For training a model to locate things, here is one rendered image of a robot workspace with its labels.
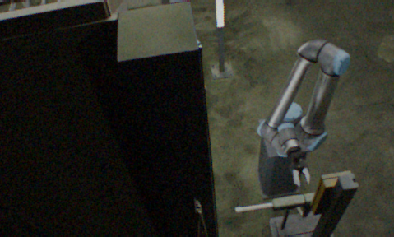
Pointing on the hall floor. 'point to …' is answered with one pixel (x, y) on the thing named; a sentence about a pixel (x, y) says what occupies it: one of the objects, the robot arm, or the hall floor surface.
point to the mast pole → (220, 49)
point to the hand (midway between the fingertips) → (303, 183)
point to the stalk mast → (336, 205)
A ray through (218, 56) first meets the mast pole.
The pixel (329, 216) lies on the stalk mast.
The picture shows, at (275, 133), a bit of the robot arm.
